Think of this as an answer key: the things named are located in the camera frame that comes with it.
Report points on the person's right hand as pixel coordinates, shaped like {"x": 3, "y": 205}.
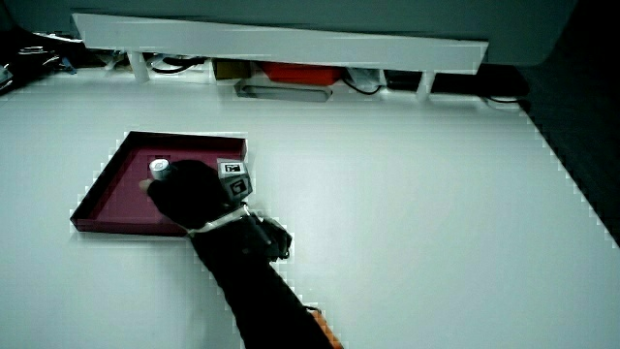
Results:
{"x": 191, "y": 199}

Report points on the maroon square tray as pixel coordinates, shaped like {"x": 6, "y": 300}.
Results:
{"x": 121, "y": 194}

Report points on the person's right forearm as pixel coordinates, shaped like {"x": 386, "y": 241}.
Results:
{"x": 261, "y": 286}

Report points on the brown cardboard box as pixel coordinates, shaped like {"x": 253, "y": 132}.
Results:
{"x": 231, "y": 69}

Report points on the orange box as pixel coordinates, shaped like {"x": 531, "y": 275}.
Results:
{"x": 302, "y": 73}

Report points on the white desk shelf riser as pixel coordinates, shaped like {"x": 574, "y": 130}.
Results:
{"x": 290, "y": 44}

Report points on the white plastic bag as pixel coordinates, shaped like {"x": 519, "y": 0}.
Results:
{"x": 364, "y": 76}

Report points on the dark clutter pile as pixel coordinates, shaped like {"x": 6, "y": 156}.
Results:
{"x": 29, "y": 58}

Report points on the black flat device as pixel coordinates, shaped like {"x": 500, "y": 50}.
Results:
{"x": 465, "y": 82}

